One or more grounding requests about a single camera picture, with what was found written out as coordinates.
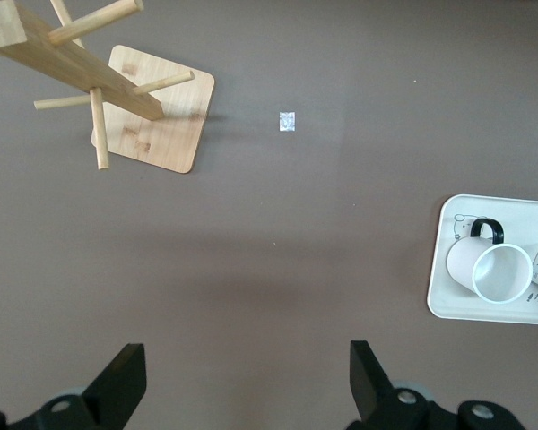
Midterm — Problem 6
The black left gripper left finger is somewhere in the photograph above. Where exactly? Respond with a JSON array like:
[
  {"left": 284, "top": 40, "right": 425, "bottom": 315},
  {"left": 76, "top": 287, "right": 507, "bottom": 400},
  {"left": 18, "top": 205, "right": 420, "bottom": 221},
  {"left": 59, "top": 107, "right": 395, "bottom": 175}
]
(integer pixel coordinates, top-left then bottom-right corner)
[{"left": 8, "top": 343, "right": 148, "bottom": 430}]

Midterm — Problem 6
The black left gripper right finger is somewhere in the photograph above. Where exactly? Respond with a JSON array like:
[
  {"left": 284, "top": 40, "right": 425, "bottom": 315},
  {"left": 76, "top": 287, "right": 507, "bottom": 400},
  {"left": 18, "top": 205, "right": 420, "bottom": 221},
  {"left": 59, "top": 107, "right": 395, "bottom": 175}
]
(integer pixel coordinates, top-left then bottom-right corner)
[{"left": 347, "top": 340, "right": 437, "bottom": 430}]

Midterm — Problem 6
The white mug black handle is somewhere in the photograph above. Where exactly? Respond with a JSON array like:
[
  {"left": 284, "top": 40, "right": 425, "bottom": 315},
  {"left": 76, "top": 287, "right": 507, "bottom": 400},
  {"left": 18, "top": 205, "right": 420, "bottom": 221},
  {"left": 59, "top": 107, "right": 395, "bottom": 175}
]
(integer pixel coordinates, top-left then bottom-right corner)
[{"left": 445, "top": 217, "right": 534, "bottom": 306}]

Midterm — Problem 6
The cream rabbit print tray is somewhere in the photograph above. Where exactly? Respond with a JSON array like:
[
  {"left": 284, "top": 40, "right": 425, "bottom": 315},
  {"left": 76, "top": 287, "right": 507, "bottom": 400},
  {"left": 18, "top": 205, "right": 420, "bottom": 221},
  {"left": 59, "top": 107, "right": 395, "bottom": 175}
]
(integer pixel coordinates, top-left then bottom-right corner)
[{"left": 425, "top": 193, "right": 538, "bottom": 326}]

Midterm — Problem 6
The wooden mug tree stand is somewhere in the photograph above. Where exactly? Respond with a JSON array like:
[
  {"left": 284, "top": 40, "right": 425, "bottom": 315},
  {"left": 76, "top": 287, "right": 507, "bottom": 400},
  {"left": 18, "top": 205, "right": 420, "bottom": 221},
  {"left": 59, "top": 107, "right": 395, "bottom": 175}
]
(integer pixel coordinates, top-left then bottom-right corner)
[{"left": 0, "top": 0, "right": 217, "bottom": 176}]

